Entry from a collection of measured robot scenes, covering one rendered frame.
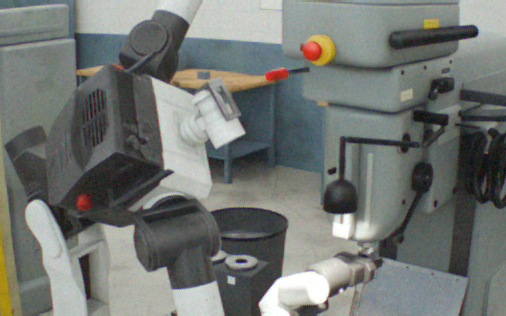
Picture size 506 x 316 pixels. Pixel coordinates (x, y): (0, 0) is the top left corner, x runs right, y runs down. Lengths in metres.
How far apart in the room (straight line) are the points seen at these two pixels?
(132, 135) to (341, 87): 0.46
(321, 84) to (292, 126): 5.42
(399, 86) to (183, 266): 0.56
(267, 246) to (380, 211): 2.06
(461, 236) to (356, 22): 0.85
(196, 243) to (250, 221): 2.65
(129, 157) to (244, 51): 5.90
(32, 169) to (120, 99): 0.39
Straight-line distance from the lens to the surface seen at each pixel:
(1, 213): 3.03
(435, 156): 1.71
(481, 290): 2.11
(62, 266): 1.69
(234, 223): 4.00
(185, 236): 1.35
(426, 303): 2.09
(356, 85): 1.50
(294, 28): 1.46
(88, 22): 8.93
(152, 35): 1.52
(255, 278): 1.97
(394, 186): 1.58
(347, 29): 1.39
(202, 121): 1.43
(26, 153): 1.68
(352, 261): 1.68
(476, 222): 2.00
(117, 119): 1.34
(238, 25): 7.23
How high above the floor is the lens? 1.92
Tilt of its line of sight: 15 degrees down
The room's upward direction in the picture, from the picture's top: straight up
